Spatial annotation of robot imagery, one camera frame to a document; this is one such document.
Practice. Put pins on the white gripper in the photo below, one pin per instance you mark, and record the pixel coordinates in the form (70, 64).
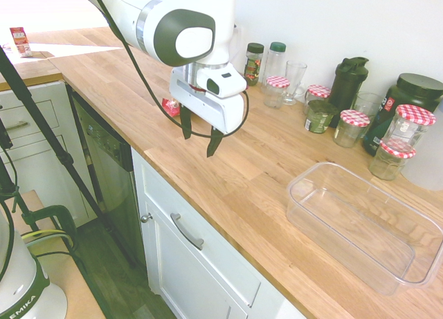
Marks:
(207, 108)

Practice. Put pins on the red BBQ potato chip bag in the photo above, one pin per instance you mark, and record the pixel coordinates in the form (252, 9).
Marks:
(169, 106)

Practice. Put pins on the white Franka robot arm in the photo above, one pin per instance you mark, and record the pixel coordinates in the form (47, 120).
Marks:
(121, 7)

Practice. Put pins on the clear plastic rectangular container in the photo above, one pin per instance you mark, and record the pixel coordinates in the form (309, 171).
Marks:
(346, 222)

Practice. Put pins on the glass jar red checkered lid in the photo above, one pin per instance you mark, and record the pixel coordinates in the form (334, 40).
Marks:
(316, 95)
(349, 128)
(276, 90)

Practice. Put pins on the dark-lidded spice jar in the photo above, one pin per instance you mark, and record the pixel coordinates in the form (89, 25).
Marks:
(254, 64)

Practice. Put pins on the silver cabinet knob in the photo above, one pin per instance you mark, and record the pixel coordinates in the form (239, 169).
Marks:
(146, 217)

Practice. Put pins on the stainless steel dishwasher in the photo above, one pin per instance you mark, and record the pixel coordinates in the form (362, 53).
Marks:
(110, 180)

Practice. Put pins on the green-lidded clear plastic bottle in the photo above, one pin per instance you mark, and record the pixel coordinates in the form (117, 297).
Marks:
(275, 61)

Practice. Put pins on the tall clear glass mug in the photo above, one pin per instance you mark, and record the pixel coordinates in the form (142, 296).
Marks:
(295, 77)

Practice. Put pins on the green yogurt cup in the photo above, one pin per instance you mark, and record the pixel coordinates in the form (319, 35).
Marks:
(320, 116)

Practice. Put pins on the white kitchen base cabinet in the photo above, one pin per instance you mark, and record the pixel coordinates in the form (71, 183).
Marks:
(207, 281)

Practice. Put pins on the white drawer cabinet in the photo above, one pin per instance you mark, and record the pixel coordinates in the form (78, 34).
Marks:
(52, 97)

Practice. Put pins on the black shaker bottle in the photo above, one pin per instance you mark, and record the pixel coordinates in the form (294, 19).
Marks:
(347, 87)

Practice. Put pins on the dark green clamp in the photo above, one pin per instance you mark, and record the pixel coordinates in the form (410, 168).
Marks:
(62, 213)

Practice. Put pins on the clear drinking glass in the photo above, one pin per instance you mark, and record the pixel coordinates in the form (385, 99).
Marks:
(368, 104)

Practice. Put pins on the faceted jar red checkered lid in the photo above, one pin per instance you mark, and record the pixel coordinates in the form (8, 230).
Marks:
(392, 160)

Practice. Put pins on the red and white carton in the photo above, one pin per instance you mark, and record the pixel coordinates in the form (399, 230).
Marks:
(20, 42)

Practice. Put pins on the brown robot mounting board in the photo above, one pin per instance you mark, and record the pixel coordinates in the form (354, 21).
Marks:
(69, 291)

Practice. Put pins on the large jar red checkered lid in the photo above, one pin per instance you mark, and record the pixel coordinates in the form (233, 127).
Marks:
(412, 127)

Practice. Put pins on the large black protein tub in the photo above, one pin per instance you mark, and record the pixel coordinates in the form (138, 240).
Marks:
(412, 90)

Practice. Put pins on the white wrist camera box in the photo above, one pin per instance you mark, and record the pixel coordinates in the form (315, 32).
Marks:
(230, 85)

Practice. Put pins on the black camera tripod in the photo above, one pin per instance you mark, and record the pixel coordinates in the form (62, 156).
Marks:
(41, 118)

